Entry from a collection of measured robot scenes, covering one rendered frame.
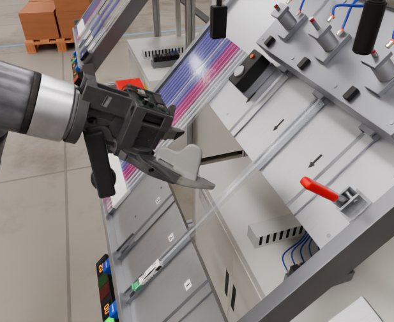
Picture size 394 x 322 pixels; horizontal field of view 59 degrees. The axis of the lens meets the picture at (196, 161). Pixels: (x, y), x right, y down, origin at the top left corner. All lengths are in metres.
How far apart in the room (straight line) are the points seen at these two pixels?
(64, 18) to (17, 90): 3.86
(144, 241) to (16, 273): 1.15
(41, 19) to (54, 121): 3.92
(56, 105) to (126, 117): 0.09
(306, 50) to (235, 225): 0.57
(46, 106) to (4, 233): 1.66
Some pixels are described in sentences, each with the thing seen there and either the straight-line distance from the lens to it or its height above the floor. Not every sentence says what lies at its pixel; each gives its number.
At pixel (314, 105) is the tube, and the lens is 0.58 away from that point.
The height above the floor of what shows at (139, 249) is 0.76.
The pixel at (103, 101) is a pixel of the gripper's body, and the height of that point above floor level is 1.16.
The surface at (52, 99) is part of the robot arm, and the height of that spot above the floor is 1.18.
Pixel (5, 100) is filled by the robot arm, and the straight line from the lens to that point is 0.42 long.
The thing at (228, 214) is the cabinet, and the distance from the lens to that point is 1.03.
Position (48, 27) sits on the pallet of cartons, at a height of 0.26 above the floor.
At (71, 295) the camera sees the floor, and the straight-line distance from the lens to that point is 1.68.
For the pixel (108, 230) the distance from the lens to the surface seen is 0.86.
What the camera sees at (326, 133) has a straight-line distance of 0.56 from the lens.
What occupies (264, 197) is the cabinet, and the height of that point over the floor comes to 0.62.
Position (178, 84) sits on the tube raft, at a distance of 0.92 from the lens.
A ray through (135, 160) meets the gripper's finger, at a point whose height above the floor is 1.09.
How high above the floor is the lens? 1.35
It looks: 37 degrees down
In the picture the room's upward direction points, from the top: straight up
